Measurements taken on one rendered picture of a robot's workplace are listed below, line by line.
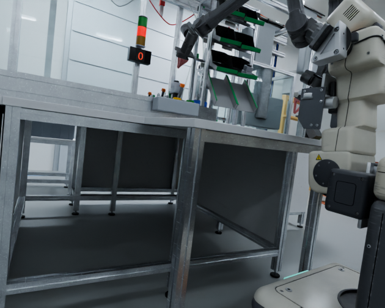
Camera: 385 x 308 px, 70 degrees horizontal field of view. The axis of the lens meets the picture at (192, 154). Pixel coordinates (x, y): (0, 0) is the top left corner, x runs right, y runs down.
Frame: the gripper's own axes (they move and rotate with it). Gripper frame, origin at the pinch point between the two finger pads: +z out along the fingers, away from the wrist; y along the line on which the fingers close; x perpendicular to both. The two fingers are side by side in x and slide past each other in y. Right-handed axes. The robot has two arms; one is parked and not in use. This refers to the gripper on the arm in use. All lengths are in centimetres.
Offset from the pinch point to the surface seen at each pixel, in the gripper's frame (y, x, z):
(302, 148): -45, 63, -8
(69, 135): 35, -102, 161
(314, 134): -498, -224, 183
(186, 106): 5.0, 34.9, 0.9
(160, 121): 23, 52, -2
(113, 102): 36.4, 31.9, 8.2
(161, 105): 17.3, 36.0, 2.2
